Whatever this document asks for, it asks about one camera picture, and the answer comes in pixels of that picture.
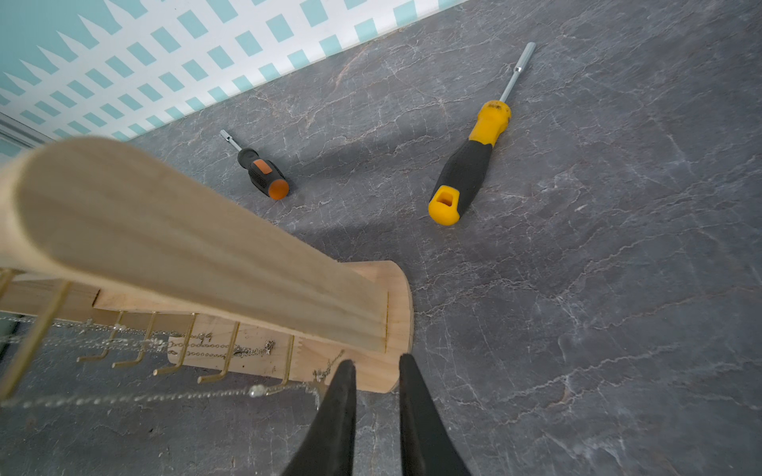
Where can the wooden jewelry display stand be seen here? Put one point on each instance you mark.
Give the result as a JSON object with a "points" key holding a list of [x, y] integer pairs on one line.
{"points": [[101, 213]]}

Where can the yellow black nut driver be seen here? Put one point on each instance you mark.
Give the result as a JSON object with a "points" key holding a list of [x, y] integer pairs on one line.
{"points": [[465, 171]]}

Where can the orange black nut driver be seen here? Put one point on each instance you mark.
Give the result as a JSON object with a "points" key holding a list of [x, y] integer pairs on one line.
{"points": [[264, 174]]}

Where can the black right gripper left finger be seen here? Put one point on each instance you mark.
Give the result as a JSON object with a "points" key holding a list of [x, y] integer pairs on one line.
{"points": [[328, 448]]}

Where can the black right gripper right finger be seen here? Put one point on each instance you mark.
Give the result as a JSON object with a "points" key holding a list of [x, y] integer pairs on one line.
{"points": [[426, 448]]}

